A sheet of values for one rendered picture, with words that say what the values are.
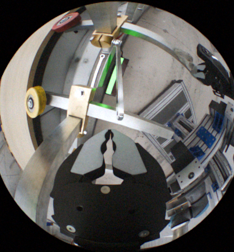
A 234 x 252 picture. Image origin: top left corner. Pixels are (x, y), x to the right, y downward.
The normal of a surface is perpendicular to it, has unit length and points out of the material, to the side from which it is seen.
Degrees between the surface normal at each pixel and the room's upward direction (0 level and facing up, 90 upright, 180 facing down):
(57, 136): 90
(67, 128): 90
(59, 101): 0
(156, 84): 0
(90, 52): 0
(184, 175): 90
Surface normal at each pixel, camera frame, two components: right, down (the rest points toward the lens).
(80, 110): 0.04, 0.47
